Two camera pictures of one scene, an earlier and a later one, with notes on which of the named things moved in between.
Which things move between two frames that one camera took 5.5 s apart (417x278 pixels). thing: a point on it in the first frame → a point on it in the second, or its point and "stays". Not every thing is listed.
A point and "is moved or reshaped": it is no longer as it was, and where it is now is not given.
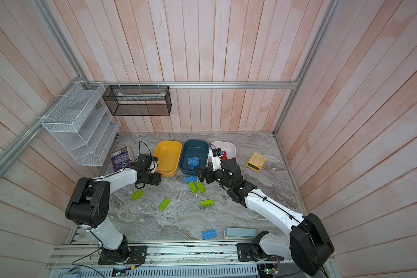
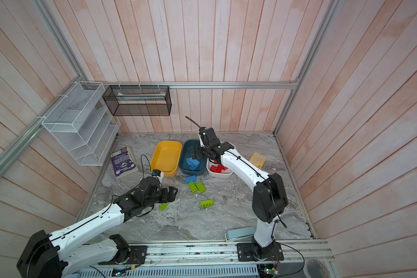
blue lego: (193, 165) stays
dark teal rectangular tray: (193, 148) stays
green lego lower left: (164, 204) stays
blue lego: (193, 161) is moved or reshaped
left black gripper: (156, 180) → (171, 198)
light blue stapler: (240, 233) stays
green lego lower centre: (207, 203) stays
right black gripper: (205, 173) → (196, 152)
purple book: (122, 158) stays
